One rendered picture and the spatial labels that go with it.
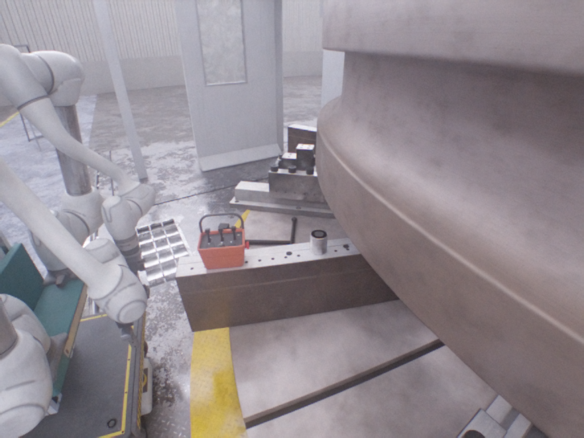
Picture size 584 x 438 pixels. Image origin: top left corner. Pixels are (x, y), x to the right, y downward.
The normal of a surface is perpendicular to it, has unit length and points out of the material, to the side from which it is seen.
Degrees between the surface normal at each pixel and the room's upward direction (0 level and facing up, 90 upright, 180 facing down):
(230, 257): 97
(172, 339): 0
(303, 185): 90
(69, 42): 90
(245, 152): 37
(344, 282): 90
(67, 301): 0
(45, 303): 0
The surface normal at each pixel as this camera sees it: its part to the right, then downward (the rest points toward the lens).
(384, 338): 0.00, -0.85
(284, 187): -0.20, 0.52
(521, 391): -0.87, 0.26
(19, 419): 0.67, 0.48
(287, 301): 0.19, 0.52
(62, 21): 0.50, 0.46
